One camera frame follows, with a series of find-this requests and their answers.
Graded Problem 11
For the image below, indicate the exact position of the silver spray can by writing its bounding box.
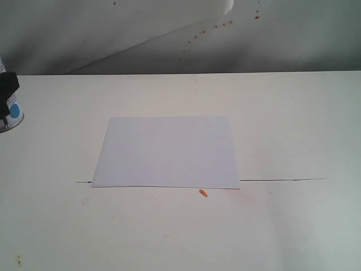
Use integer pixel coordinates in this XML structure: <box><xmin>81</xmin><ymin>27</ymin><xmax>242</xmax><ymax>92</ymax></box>
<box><xmin>1</xmin><ymin>59</ymin><xmax>24</xmax><ymax>133</ymax></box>

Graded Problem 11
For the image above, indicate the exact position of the small orange fragment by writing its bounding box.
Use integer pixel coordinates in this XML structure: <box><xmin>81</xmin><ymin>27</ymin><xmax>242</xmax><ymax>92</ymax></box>
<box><xmin>199</xmin><ymin>189</ymin><xmax>208</xmax><ymax>197</ymax></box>

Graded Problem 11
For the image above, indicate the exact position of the white backdrop sheet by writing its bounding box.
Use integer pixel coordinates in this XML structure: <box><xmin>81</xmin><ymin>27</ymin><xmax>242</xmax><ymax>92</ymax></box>
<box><xmin>1</xmin><ymin>0</ymin><xmax>234</xmax><ymax>75</ymax></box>

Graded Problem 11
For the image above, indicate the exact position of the white paper sheet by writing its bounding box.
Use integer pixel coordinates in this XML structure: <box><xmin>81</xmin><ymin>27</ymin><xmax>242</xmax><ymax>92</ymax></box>
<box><xmin>92</xmin><ymin>116</ymin><xmax>240</xmax><ymax>189</ymax></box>

